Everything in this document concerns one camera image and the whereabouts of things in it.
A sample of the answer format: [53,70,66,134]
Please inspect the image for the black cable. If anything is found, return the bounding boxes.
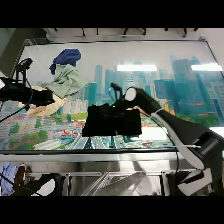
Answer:
[150,113,181,175]
[0,79,35,124]

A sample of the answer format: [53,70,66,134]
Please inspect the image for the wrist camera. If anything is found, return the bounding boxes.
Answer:
[14,57,34,85]
[109,82,123,102]

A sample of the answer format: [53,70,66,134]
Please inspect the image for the beige garment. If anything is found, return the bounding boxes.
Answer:
[18,85,66,117]

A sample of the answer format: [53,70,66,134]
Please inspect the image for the pale green garment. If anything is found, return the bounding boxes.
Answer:
[45,63,89,100]

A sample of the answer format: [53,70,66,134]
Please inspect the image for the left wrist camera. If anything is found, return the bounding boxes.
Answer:
[14,57,34,85]

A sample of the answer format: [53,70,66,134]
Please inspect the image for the light blue garment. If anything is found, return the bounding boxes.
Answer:
[0,162,18,196]

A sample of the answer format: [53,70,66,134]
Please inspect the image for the black T-shirt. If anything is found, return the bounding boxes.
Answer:
[81,102,143,138]

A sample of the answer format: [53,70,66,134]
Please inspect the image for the silver frame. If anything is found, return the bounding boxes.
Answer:
[0,150,224,197]

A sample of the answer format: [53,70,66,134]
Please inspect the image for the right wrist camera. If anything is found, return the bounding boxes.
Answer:
[109,82,123,102]

